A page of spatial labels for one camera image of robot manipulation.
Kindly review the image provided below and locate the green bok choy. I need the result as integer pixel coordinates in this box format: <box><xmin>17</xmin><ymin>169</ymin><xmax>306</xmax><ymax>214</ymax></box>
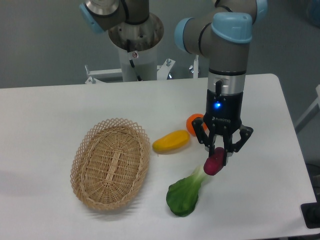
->
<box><xmin>165</xmin><ymin>165</ymin><xmax>208</xmax><ymax>217</ymax></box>

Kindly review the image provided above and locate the oval wicker basket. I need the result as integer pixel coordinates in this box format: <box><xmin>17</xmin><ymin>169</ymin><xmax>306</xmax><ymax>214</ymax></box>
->
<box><xmin>70</xmin><ymin>118</ymin><xmax>151</xmax><ymax>211</ymax></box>

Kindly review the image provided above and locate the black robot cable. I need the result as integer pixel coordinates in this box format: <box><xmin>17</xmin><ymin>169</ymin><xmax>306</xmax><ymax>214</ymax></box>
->
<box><xmin>126</xmin><ymin>39</ymin><xmax>143</xmax><ymax>82</ymax></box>

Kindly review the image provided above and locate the black device at edge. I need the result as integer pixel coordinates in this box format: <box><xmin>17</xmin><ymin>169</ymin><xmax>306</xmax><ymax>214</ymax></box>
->
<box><xmin>300</xmin><ymin>202</ymin><xmax>320</xmax><ymax>229</ymax></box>

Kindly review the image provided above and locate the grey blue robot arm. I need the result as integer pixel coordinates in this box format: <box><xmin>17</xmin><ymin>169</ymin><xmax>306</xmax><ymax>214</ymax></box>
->
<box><xmin>79</xmin><ymin>0</ymin><xmax>268</xmax><ymax>163</ymax></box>

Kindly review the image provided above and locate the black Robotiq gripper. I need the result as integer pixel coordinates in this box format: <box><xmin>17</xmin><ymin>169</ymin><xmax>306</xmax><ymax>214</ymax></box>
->
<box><xmin>194</xmin><ymin>90</ymin><xmax>254</xmax><ymax>166</ymax></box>

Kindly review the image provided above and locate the white metal base frame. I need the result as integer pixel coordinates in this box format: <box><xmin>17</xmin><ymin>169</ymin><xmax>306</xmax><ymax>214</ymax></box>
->
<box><xmin>84</xmin><ymin>55</ymin><xmax>201</xmax><ymax>84</ymax></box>

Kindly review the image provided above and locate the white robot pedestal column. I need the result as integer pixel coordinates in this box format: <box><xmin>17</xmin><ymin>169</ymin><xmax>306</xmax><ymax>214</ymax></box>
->
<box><xmin>108</xmin><ymin>13</ymin><xmax>164</xmax><ymax>68</ymax></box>

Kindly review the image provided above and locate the orange fruit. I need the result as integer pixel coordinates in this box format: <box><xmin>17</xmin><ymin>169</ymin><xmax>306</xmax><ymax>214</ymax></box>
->
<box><xmin>185</xmin><ymin>113</ymin><xmax>208</xmax><ymax>137</ymax></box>

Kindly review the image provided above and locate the yellow mango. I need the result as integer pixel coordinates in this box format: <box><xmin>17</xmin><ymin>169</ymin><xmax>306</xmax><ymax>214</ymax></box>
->
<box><xmin>152</xmin><ymin>130</ymin><xmax>190</xmax><ymax>154</ymax></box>

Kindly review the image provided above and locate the white frame at right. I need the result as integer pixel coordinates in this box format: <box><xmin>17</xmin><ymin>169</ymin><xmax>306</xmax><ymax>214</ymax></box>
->
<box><xmin>294</xmin><ymin>85</ymin><xmax>320</xmax><ymax>134</ymax></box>

